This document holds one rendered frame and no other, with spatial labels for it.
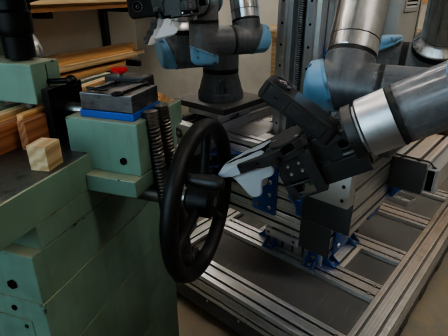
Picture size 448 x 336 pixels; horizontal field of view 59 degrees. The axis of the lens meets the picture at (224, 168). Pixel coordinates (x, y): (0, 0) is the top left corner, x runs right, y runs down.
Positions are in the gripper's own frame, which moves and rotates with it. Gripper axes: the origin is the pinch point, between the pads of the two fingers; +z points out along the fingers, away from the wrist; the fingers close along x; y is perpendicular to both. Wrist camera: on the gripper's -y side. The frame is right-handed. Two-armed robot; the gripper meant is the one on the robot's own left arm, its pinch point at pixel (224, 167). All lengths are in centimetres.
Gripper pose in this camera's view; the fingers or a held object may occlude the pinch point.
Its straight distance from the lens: 58.9
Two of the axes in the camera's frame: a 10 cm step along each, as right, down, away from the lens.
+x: 3.2, -4.0, 8.6
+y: 4.7, 8.5, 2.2
